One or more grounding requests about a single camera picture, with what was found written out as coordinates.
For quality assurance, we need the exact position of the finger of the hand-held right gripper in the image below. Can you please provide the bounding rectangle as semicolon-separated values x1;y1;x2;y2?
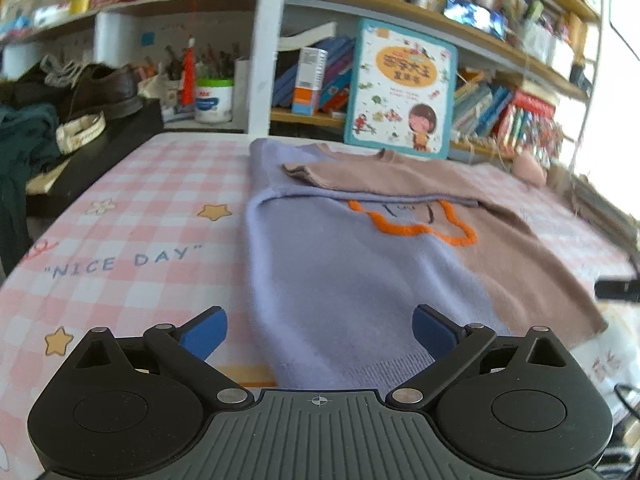
594;280;640;304

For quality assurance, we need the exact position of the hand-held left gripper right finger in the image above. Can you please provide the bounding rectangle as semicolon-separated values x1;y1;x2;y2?
387;304;572;408

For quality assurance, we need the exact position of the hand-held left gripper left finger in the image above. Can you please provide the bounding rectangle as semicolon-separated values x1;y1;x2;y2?
72;306;256;409

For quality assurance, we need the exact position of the purple and brown knit sweater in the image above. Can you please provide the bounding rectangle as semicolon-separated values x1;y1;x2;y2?
244;137;610;391

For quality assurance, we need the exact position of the pink checked tablecloth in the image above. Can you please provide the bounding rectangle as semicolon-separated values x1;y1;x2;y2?
0;132;640;480

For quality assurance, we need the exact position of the pink plush toy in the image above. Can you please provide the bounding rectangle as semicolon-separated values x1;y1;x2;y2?
514;152;549;189

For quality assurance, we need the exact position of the row of colourful books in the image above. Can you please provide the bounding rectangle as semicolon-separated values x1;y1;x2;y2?
495;90;565;167

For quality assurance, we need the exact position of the black box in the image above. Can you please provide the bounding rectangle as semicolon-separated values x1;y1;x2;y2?
25;97;166;218

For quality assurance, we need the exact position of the row of thin books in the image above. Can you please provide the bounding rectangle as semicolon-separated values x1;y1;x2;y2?
450;80;516;147

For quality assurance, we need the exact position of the white tin can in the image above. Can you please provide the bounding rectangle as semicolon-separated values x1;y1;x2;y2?
194;77;235;124

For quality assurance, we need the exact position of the children's picture book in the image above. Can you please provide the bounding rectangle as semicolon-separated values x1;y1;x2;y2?
343;17;459;161

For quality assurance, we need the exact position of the red glue tube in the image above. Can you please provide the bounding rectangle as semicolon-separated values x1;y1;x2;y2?
181;35;197;107

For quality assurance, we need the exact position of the dark green cloth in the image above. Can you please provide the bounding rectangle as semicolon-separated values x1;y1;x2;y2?
0;104;62;277

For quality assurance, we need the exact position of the brown leather shoe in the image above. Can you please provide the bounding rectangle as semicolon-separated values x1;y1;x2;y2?
7;55;81;108
65;63;145;123

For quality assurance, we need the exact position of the orange and white carton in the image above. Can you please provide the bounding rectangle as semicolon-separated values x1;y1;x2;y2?
291;46;328;117

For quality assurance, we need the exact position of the row of blue books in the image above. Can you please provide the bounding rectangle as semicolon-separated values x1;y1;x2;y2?
272;35;357;114

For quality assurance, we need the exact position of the wooden shelf unit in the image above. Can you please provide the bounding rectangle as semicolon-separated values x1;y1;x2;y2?
0;0;606;163

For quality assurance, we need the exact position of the blue picture box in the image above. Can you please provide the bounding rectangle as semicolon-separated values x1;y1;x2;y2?
444;0;507;41

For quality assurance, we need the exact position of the black cable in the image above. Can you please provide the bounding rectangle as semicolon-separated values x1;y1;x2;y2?
612;382;640;423

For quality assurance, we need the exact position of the cream webbing strap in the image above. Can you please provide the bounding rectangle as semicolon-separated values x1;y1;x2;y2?
55;113;107;154

